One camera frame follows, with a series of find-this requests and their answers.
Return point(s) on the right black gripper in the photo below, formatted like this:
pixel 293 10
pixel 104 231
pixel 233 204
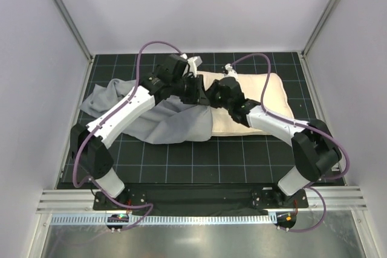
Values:
pixel 212 96

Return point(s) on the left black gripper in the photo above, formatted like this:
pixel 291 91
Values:
pixel 195 89

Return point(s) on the grey fabric pillowcase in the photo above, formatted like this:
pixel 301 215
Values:
pixel 169 122

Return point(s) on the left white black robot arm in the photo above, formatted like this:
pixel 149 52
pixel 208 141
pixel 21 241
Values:
pixel 90 143

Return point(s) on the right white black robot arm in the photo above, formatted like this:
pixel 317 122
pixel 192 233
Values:
pixel 315 151

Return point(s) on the black gridded cutting mat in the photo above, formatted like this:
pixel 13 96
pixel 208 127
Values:
pixel 247 159

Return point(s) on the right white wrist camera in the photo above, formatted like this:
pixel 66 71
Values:
pixel 230 72

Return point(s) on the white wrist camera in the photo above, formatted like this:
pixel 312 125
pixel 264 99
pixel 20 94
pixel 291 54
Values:
pixel 193 63
pixel 230 72

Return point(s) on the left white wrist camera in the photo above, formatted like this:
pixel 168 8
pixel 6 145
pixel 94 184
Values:
pixel 193 63

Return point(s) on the left aluminium frame post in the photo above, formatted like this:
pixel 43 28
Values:
pixel 62 9

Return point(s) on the aluminium frame post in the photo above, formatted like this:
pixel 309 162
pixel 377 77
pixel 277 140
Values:
pixel 62 9
pixel 326 14

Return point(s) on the aluminium front rail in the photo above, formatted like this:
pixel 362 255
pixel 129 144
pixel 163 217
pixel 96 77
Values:
pixel 81 201

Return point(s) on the right aluminium frame post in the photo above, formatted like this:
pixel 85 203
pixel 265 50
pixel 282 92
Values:
pixel 326 14

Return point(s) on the slotted grey cable duct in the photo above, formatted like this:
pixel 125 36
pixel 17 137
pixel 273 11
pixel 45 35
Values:
pixel 123 220

